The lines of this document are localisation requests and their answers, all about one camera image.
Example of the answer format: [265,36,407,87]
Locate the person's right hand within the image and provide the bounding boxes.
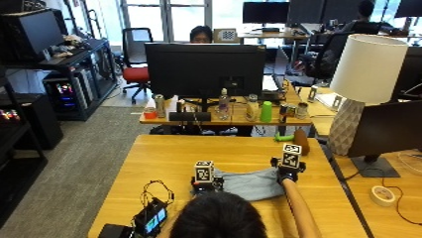
[269,157,307,184]

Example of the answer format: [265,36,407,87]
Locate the person's left hand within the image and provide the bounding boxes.
[190,176,223,196]

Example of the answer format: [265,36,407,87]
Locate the light blue cloth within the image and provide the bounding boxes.
[211,166,287,202]

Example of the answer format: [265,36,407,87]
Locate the white marker cube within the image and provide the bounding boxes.
[279,143,303,170]
[194,160,214,183]

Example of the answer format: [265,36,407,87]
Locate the the person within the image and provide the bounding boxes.
[157,190,269,238]

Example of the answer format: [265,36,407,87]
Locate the green toy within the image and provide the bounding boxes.
[273,132,295,143]

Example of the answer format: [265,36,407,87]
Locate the black device with screen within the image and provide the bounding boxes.
[132,197,170,238]

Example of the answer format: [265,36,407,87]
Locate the dark drink can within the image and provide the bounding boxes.
[278,103,291,124]

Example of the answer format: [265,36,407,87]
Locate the green plastic cup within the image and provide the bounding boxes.
[258,100,274,124]

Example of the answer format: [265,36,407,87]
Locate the glass jar with lid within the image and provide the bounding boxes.
[295,101,310,120]

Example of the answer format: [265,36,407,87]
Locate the black speaker bar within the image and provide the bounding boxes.
[167,111,211,122]

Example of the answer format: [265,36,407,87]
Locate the wooden desk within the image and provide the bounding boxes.
[138,83,314,127]

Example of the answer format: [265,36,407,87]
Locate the roll of white tape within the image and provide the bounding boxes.
[367,184,396,208]

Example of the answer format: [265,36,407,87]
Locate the black box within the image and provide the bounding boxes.
[96,223,136,238]

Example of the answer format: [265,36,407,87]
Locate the clear plastic bottle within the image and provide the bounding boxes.
[217,87,230,121]

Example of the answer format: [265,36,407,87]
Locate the red bowl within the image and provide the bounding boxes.
[142,107,158,120]

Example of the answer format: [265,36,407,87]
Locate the black monitor with stand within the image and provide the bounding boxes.
[347,100,422,179]

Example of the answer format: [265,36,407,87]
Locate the white table lamp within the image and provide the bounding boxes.
[327,33,410,157]

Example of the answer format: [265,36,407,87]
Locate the large black monitor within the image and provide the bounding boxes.
[144,42,267,113]

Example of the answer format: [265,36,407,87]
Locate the black office chair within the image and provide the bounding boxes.
[305,31,354,83]

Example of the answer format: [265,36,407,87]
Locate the red office chair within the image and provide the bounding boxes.
[120,27,154,105]

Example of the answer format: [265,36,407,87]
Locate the black computer tower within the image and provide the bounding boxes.
[42,73,96,113]

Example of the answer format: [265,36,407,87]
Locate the black shelf rack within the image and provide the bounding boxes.
[0,39,118,122]

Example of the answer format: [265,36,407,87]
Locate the checkerboard calibration board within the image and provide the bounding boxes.
[211,28,241,45]

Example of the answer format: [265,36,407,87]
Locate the black cabinet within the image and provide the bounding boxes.
[0,92,65,151]

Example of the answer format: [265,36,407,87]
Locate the thin black cable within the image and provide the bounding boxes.
[343,170,422,227]

